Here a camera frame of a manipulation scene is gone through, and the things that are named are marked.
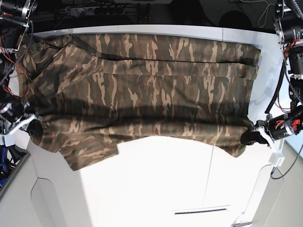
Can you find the camouflage T-shirt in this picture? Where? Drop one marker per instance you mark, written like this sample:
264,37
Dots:
142,94

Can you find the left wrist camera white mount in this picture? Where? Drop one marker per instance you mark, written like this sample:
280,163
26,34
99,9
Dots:
277,157

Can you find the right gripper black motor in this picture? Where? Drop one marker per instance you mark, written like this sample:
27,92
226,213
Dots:
16,112

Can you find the blue and black clutter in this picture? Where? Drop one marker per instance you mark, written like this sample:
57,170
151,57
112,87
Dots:
11,160

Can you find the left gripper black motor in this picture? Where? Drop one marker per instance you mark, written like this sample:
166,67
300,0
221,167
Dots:
276,128

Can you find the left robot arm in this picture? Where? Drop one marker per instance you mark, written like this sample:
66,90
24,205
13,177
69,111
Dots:
289,28

